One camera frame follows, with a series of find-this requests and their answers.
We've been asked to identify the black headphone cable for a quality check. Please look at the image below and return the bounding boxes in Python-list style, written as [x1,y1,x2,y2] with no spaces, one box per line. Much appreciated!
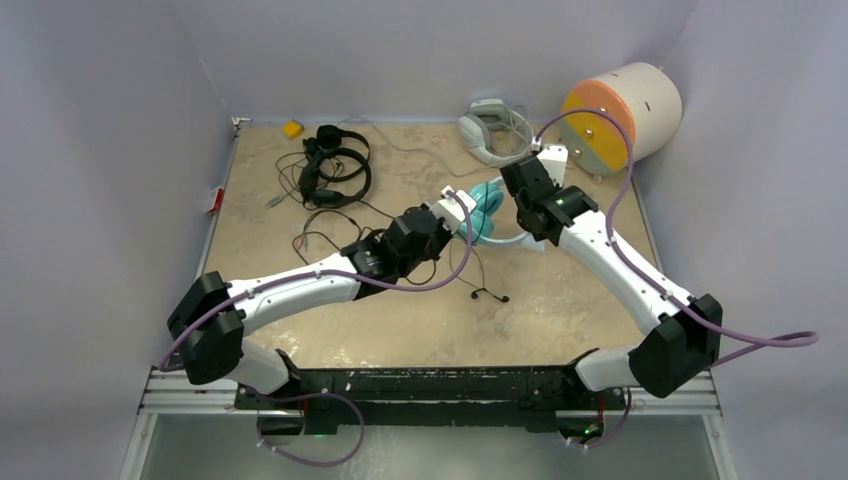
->
[291,198,485,293]

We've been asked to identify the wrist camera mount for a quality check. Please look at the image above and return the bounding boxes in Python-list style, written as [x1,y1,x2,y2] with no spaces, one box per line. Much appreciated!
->
[534,144,570,187]
[429,186,477,233]

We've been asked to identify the black earbuds with wire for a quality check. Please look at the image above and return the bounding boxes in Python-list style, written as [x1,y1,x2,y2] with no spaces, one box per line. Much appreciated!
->
[470,287,510,303]

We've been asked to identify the black over-ear headphones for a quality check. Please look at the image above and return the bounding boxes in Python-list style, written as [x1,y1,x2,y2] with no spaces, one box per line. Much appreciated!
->
[298,124,373,209]

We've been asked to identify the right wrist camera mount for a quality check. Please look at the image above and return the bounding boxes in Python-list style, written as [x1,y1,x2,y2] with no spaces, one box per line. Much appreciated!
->
[534,144,570,187]

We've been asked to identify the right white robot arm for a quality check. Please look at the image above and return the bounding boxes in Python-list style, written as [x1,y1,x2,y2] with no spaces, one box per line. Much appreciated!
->
[500,156,723,407]

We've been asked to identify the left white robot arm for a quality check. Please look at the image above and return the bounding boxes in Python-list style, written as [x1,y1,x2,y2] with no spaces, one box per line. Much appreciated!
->
[158,202,467,409]

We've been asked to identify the teal cat-ear headphones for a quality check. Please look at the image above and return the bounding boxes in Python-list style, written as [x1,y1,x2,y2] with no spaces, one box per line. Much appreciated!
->
[469,177,545,253]

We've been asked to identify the red tag on wall edge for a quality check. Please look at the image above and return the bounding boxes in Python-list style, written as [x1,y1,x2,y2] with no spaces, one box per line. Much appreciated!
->
[206,186,225,215]

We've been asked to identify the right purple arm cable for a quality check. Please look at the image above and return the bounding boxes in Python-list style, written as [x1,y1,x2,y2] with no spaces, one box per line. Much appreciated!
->
[533,108,819,452]

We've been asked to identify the grey headphone cable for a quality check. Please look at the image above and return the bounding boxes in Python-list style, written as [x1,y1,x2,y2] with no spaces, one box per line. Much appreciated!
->
[337,116,492,179]

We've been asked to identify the small yellow block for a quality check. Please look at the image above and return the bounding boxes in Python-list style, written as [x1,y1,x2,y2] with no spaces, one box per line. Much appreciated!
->
[281,120,305,139]

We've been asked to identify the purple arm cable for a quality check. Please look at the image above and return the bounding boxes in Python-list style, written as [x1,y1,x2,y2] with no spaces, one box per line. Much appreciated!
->
[533,108,819,452]
[158,190,476,468]

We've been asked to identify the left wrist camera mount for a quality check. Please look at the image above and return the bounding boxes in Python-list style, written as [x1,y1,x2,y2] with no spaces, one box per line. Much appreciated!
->
[429,186,477,233]

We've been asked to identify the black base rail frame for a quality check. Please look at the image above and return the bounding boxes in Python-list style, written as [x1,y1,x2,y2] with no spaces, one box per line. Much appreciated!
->
[139,365,720,441]

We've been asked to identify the white grey headphones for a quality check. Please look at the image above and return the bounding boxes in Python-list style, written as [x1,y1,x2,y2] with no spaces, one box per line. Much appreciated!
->
[457,99,535,167]

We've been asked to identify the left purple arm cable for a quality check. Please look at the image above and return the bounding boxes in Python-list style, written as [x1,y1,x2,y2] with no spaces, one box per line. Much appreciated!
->
[158,190,476,468]

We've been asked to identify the round pastel drawer box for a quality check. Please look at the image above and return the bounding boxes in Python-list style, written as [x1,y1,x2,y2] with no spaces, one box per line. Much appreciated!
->
[558,62,683,177]

